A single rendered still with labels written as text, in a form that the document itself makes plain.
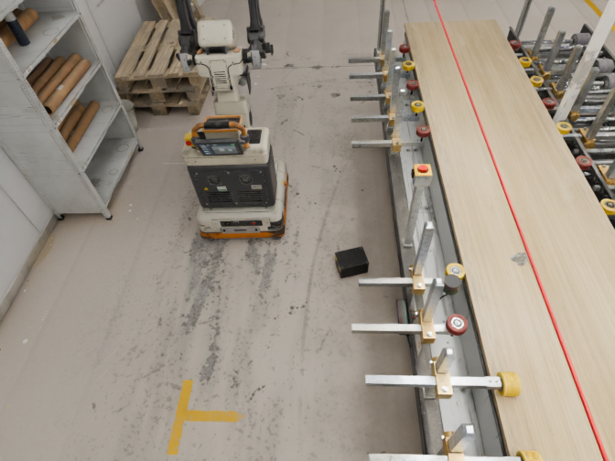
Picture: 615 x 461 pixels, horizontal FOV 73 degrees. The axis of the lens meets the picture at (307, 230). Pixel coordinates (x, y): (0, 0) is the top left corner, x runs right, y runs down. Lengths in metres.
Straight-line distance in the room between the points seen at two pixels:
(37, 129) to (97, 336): 1.39
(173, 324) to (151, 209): 1.11
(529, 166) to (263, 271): 1.78
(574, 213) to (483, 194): 0.41
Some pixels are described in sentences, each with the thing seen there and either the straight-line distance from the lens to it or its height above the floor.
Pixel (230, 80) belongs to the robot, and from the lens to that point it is 2.74.
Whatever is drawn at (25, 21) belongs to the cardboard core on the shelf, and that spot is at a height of 1.32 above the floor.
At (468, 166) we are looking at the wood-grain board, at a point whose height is 0.90.
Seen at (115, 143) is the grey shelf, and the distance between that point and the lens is 4.24.
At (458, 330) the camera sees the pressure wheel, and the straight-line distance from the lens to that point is 1.76.
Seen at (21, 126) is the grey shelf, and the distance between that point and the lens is 3.31.
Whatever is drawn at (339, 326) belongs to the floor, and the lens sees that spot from 2.72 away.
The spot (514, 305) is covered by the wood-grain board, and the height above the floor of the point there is 0.90.
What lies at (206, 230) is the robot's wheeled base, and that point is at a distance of 3.11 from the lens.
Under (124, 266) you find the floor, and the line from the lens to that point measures 3.34.
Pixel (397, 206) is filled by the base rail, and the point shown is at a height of 0.70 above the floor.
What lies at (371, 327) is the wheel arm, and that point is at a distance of 1.76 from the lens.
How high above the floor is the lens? 2.43
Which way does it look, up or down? 50 degrees down
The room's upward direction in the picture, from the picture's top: 5 degrees counter-clockwise
